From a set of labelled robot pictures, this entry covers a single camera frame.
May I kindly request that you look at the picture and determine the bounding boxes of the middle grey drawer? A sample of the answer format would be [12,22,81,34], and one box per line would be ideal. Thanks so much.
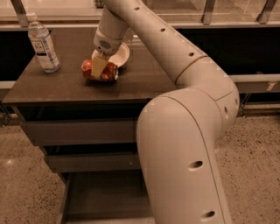
[45,153,141,172]

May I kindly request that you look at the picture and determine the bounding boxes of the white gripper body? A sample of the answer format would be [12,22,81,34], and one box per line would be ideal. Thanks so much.
[94,28,123,56]

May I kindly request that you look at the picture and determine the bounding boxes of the clear plastic water bottle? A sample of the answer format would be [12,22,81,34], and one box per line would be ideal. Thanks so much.
[26,12,60,74]

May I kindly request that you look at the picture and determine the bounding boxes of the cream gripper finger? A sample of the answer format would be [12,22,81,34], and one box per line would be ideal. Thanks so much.
[91,52,109,78]

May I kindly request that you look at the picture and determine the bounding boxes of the open bottom grey drawer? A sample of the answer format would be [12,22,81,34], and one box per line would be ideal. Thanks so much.
[57,170,156,224]

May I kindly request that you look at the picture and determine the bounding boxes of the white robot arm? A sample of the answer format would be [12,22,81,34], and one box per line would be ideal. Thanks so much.
[93,0,240,224]

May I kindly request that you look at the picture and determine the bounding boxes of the white paper bowl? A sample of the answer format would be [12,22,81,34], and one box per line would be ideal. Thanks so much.
[91,42,130,68]

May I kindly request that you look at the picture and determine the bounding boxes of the metal window railing frame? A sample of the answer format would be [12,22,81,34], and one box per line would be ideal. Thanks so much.
[0,0,280,30]

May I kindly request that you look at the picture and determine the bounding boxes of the top grey drawer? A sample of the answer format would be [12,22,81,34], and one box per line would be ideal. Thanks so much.
[20,119,137,146]

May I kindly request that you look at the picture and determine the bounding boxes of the dark grey drawer cabinet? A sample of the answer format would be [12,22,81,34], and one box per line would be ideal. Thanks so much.
[0,28,173,224]

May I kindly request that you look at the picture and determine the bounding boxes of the red coke can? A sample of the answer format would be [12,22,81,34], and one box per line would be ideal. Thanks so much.
[80,59,120,82]

